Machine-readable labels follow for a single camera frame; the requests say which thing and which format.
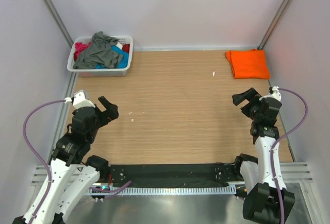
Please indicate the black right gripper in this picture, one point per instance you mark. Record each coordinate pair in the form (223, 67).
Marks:
(250, 95)

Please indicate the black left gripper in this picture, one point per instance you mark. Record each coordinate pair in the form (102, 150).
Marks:
(111, 112)

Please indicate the orange t shirt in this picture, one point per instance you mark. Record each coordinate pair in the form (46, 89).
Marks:
(248, 64)

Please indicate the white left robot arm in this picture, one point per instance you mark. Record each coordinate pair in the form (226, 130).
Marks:
(57, 197)

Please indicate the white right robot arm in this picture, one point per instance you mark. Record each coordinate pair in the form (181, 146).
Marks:
(267, 199)

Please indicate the white plastic laundry basket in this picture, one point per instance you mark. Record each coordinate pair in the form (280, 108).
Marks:
(101, 72)

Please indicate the blue t shirt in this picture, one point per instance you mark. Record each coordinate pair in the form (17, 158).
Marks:
(113, 58)

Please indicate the grey t shirt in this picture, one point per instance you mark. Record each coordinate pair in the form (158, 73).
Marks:
(90, 57)

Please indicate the dark red t shirt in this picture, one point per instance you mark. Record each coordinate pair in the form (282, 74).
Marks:
(126, 48)

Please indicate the white garment in basket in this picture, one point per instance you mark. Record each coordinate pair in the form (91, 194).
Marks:
(119, 45)

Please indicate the pink t shirt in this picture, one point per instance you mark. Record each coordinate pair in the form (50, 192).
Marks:
(79, 46)

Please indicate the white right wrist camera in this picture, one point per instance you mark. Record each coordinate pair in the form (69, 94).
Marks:
(273, 96)

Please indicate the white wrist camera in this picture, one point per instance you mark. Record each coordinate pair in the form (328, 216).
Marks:
(79, 100)
(273, 96)

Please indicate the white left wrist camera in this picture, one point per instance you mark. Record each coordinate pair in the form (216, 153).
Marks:
(79, 100)

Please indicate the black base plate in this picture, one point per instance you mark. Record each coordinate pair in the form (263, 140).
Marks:
(174, 175)

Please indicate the aluminium front rail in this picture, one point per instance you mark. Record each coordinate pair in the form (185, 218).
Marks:
(292, 172)

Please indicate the slotted white cable duct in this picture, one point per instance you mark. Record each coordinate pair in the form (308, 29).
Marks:
(131, 191)

